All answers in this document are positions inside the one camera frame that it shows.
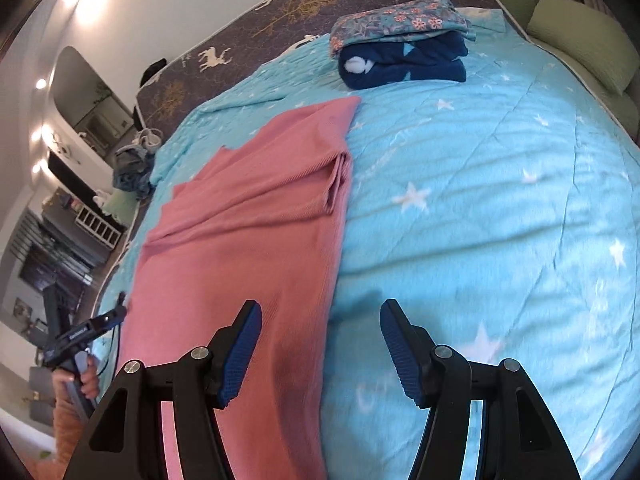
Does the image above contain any person's left hand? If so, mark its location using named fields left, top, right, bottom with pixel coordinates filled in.
left=79, top=352, right=100, bottom=400

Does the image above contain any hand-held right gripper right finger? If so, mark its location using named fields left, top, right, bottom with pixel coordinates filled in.
left=379, top=299, right=581, bottom=480

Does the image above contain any black bag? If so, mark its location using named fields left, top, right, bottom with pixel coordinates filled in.
left=140, top=58, right=167, bottom=86

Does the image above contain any white grey garment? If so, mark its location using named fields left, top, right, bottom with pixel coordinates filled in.
left=134, top=129, right=162, bottom=154

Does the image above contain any floral garment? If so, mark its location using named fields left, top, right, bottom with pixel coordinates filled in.
left=329, top=0, right=477, bottom=59

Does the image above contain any pink sweater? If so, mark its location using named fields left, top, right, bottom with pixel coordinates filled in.
left=112, top=95, right=362, bottom=480

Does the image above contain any wall mirror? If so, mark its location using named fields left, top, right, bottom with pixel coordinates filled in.
left=75, top=97, right=133, bottom=153

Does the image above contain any thick black cable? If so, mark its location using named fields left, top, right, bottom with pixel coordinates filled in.
left=99, top=326, right=124, bottom=377

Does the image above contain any large green pillow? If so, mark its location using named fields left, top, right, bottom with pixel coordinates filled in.
left=527, top=0, right=637, bottom=94

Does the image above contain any deer print mattress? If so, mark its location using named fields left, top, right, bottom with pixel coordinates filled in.
left=95, top=0, right=623, bottom=311

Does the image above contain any white shelf rack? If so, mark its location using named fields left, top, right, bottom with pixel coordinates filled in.
left=75, top=205, right=124, bottom=252

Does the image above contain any small green pillow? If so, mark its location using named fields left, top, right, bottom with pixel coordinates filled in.
left=102, top=190, right=139, bottom=217

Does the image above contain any denim clothes pile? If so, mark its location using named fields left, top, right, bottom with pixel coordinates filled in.
left=112, top=145, right=157, bottom=197

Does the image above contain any person's left forearm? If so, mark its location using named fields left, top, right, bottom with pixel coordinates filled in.
left=50, top=367, right=103, bottom=468

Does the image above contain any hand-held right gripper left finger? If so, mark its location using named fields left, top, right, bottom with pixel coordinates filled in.
left=62, top=300, right=263, bottom=480

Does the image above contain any blue star print blanket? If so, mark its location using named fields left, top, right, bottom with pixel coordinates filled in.
left=92, top=7, right=640, bottom=480

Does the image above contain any navy star folded garment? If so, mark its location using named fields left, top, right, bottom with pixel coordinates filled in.
left=337, top=32, right=469, bottom=90

